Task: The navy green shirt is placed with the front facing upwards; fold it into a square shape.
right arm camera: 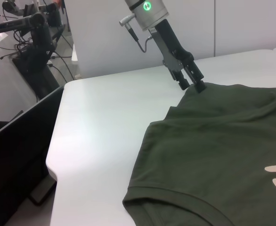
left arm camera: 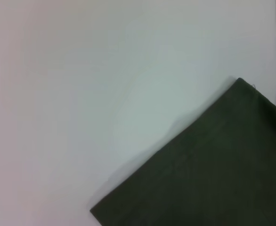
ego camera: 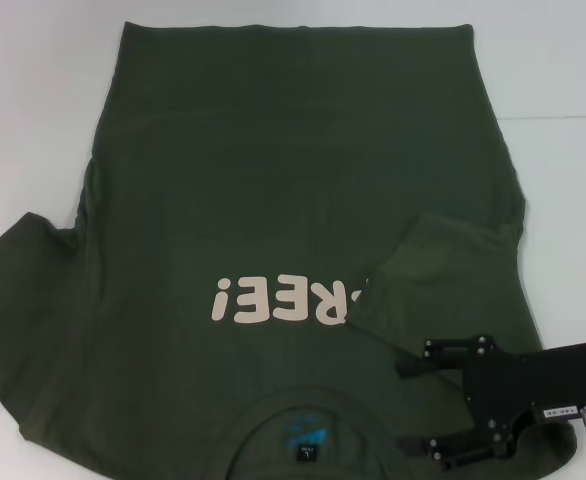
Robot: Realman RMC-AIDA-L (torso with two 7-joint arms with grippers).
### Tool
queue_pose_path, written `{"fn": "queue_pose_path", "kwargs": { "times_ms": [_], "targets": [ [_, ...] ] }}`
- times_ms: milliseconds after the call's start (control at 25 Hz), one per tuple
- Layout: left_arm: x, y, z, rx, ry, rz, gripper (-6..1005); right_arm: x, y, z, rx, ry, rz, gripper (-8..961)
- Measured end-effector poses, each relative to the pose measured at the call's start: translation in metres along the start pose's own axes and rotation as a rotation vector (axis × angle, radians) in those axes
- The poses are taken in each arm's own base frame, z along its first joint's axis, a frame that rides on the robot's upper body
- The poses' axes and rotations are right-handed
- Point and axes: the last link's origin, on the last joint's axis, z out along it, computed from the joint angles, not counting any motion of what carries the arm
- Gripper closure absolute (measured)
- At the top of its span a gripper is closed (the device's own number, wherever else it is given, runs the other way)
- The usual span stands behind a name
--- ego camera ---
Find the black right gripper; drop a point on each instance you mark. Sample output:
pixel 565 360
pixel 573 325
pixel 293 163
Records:
pixel 513 385

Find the dark green t-shirt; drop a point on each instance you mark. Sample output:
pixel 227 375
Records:
pixel 293 150

